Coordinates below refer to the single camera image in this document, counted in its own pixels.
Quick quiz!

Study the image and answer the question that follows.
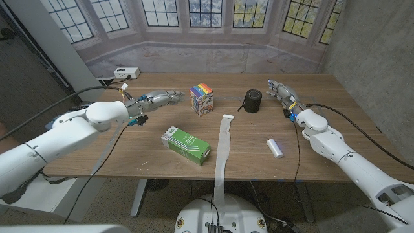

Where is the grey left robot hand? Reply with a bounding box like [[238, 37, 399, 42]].
[[124, 89, 186, 119]]

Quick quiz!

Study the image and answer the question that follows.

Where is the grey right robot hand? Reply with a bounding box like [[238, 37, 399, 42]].
[[266, 79, 307, 122]]

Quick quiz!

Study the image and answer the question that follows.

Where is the green white carton box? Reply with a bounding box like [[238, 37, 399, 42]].
[[160, 125, 212, 166]]

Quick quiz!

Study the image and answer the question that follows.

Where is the white gauze bandage strip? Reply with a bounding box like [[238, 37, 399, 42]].
[[213, 113, 235, 208]]

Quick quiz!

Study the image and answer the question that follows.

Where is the white robot shoulder cover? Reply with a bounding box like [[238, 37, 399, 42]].
[[0, 224, 130, 233]]

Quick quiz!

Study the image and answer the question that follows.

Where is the rainbow cube toy box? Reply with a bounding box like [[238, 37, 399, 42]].
[[188, 82, 215, 117]]

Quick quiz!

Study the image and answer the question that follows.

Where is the black floor power box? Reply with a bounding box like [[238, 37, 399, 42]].
[[274, 221, 303, 233]]

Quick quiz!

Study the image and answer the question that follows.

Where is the white power strip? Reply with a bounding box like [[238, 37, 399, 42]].
[[113, 67, 141, 80]]

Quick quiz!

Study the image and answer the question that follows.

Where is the white cylinder roll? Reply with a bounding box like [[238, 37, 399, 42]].
[[266, 138, 285, 160]]

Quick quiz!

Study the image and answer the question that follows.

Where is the printed window backdrop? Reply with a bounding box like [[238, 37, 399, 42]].
[[38, 0, 347, 78]]

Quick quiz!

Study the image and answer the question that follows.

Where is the dark round floor object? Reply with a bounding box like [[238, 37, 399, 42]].
[[147, 179, 171, 192]]

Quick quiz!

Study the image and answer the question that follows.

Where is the grey table leg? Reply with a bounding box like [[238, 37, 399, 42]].
[[130, 178, 149, 218], [296, 181, 316, 224]]

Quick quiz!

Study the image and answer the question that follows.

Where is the white robot torso base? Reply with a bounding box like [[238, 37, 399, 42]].
[[174, 193, 268, 233]]

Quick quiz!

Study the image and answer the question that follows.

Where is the person bare leg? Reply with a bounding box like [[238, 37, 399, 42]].
[[0, 122, 14, 153]]

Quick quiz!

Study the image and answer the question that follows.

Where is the grey sneaker shoe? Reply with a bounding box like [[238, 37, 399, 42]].
[[0, 170, 65, 205]]

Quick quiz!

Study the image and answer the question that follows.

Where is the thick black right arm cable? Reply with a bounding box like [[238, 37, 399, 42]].
[[305, 103, 414, 171]]

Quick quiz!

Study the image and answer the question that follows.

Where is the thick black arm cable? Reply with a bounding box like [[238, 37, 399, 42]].
[[305, 103, 414, 171], [0, 85, 131, 142]]

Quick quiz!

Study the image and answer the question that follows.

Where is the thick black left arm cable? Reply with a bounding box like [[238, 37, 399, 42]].
[[0, 85, 131, 142]]

